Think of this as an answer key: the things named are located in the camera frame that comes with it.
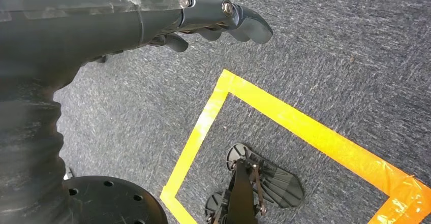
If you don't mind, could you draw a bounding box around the yellow floor tape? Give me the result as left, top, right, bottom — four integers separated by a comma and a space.
159, 69, 431, 224

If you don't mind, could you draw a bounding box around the black round perforated plate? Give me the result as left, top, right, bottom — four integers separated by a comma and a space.
63, 176, 168, 224

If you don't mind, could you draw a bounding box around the black robot foot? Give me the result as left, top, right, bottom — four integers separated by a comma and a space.
204, 143, 305, 224

